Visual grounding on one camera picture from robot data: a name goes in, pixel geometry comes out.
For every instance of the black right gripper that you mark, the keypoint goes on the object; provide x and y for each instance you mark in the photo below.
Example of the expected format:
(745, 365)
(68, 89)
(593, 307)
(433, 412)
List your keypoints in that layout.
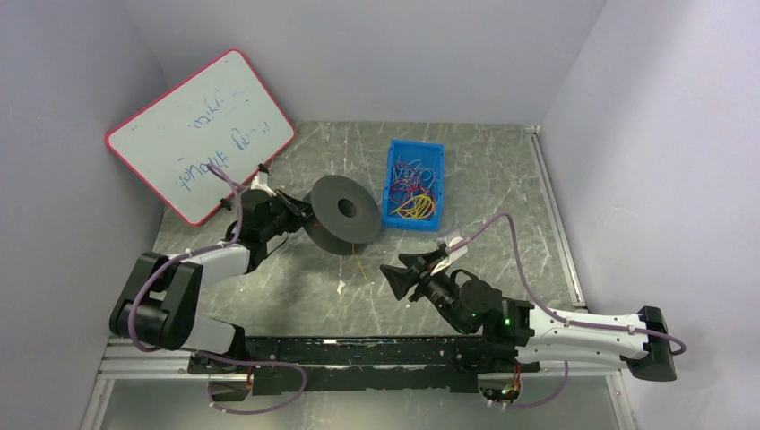
(421, 275)

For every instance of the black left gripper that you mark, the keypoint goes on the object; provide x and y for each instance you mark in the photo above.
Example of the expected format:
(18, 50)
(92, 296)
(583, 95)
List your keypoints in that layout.
(288, 210)

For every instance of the grey perforated cable spool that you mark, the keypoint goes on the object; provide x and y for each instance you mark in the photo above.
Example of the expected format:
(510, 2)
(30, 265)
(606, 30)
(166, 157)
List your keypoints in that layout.
(345, 215)

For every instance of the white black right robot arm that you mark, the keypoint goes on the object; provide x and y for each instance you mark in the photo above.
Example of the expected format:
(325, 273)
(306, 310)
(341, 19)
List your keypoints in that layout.
(520, 332)

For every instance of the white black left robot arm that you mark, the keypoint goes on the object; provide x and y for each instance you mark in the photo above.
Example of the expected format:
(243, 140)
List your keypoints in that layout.
(158, 306)

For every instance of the blue plastic bin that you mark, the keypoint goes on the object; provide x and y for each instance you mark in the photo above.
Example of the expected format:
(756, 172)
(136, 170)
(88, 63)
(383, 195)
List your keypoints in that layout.
(413, 195)

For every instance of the pink framed whiteboard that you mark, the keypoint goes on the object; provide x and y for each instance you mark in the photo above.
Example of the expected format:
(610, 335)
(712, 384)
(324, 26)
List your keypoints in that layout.
(223, 115)

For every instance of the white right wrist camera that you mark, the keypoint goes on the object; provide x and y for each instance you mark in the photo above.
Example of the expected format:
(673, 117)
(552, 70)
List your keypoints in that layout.
(451, 240)

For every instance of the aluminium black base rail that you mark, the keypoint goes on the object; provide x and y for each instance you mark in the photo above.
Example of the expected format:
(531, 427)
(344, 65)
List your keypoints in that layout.
(285, 364)

